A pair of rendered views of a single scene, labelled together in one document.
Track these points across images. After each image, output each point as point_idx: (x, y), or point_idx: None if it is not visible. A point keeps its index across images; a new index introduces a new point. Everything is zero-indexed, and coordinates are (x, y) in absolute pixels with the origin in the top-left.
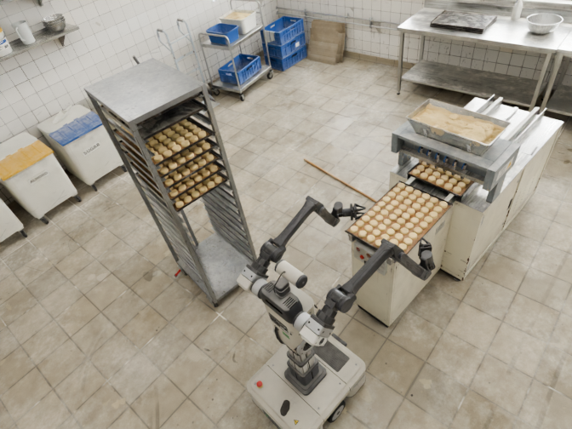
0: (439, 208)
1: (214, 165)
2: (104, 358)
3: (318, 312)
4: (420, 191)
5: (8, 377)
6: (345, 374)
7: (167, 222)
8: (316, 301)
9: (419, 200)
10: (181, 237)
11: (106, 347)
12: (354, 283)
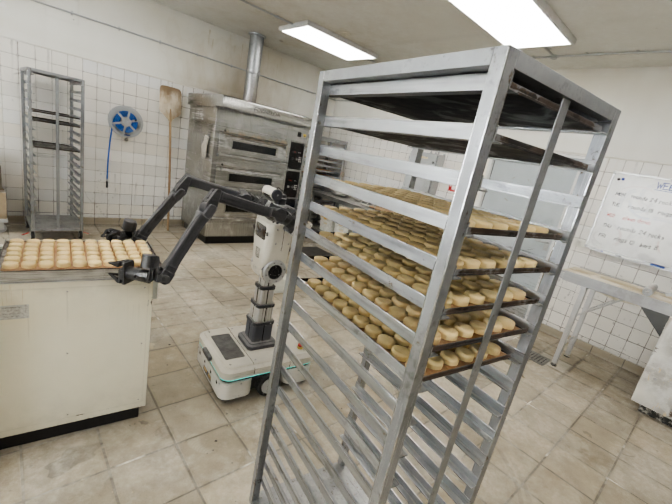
0: (30, 239)
1: (319, 259)
2: (494, 476)
3: (261, 200)
4: (7, 252)
5: (623, 499)
6: (223, 330)
7: (424, 400)
8: (185, 442)
9: (32, 248)
10: (387, 371)
11: (501, 491)
12: (230, 188)
